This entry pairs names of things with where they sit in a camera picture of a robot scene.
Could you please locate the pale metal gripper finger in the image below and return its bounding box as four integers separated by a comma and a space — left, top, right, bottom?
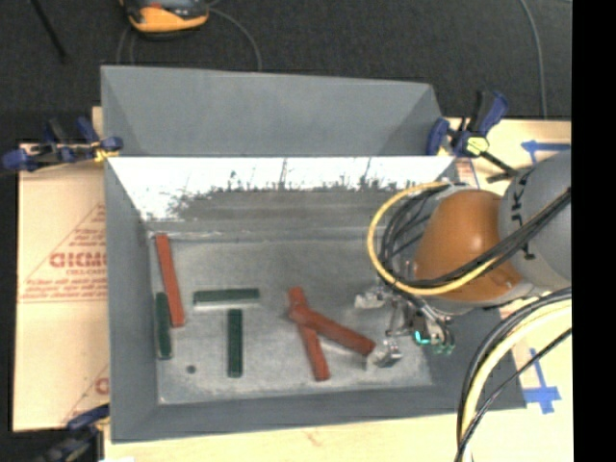
354, 290, 389, 311
372, 337, 403, 369

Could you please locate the red-brown flat block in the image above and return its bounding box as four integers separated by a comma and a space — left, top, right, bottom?
287, 286, 333, 382
154, 233, 187, 329
288, 303, 377, 357

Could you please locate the dark green flat block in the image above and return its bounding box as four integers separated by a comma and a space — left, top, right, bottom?
154, 292, 174, 361
192, 288, 262, 306
226, 308, 244, 379

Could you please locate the grey metal bin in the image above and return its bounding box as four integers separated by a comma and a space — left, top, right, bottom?
99, 64, 526, 442

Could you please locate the brown cardboard board, red print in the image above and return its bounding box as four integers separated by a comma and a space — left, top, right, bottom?
11, 155, 113, 433

